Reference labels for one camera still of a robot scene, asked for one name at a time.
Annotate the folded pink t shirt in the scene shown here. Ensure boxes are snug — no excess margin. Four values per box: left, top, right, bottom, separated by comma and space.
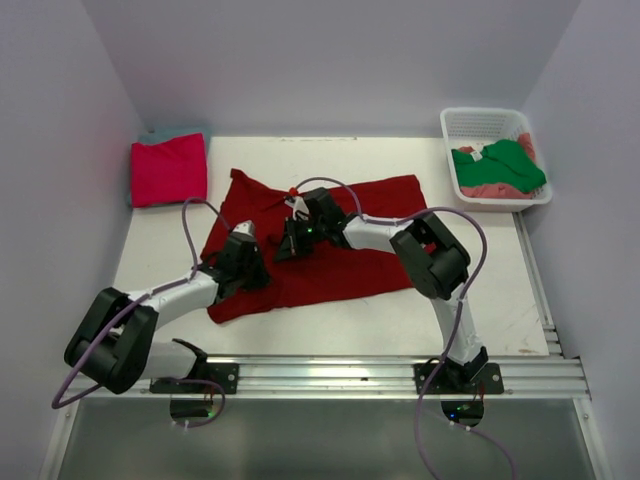
130, 132, 209, 208

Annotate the green t shirt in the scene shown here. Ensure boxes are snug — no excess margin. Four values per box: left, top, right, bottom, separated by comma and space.
450, 139, 547, 194

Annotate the dark red t shirt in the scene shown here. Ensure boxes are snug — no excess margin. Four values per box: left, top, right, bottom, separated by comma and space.
201, 169, 427, 324

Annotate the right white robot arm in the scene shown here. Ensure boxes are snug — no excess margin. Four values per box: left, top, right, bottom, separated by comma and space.
275, 188, 488, 393

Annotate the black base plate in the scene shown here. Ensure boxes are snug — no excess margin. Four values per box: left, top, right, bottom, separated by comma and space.
149, 361, 240, 395
413, 358, 505, 395

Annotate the salmon pink t shirt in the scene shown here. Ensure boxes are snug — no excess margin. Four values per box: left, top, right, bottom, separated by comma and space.
457, 131, 538, 200

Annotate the white plastic basket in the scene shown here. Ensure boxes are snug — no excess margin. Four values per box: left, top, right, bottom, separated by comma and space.
440, 107, 552, 212

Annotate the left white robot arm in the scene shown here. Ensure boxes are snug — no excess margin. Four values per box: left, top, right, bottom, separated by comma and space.
64, 221, 270, 394

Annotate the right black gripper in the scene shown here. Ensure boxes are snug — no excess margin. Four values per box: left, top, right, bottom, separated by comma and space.
274, 215, 327, 262

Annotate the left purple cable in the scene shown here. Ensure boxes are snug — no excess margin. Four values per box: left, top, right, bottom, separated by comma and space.
50, 196, 236, 410

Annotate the aluminium mounting rail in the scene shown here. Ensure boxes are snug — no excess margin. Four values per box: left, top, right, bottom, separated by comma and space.
64, 353, 591, 400

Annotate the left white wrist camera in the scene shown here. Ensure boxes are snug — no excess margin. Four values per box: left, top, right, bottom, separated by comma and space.
232, 220, 256, 238

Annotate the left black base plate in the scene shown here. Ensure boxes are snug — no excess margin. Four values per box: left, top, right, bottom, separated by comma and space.
149, 361, 240, 395

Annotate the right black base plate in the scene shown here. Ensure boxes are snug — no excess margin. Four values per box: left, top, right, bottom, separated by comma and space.
413, 358, 505, 395

